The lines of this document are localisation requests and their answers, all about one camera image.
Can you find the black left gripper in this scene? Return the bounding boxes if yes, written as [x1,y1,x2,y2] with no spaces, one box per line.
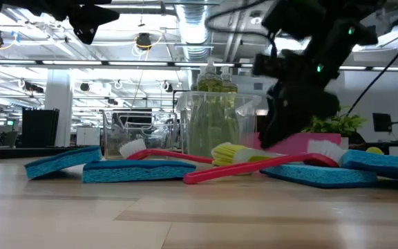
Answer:
[3,0,120,45]

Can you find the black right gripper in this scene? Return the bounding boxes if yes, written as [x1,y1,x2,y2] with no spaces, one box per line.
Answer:
[258,50,341,150]

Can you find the yellow-green dish brush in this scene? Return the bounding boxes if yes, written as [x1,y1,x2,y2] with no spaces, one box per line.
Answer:
[210,141,386,167]

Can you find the red dish brush white bristles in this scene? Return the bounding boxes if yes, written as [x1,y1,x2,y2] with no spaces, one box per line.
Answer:
[182,138,348,185]
[118,138,215,165]

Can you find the clear green soap pump bottle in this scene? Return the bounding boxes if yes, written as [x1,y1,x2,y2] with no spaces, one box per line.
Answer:
[219,65,241,157]
[196,57,225,157]

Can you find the blue cellulose sponge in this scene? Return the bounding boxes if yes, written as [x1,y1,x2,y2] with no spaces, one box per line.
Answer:
[23,145,104,181]
[260,163,379,190]
[339,149,398,183]
[82,159,198,185]

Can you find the black monitor on arm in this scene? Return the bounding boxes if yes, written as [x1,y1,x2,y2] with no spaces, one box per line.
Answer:
[372,112,398,151]

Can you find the pink plastic bin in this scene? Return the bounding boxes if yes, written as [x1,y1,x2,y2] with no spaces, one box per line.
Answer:
[250,132,343,156]

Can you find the clear plastic bin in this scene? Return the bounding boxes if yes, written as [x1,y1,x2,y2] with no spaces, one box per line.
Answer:
[176,91,263,158]
[102,109,179,160]

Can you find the long ceiling light strip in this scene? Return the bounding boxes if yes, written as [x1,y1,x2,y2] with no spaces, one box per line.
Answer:
[0,58,398,72]

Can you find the green potted plant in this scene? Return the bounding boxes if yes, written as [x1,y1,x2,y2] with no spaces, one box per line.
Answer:
[301,107,368,150]

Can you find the white cabinet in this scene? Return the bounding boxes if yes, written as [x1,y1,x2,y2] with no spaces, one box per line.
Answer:
[75,125,102,147]

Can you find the black cabinet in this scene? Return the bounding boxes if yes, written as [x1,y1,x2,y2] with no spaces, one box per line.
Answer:
[21,108,61,149]

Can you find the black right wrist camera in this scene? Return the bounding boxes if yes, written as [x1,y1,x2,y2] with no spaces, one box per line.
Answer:
[252,51,292,77]

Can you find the silver ventilation duct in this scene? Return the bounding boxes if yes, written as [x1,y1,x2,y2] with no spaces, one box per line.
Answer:
[175,0,214,64]

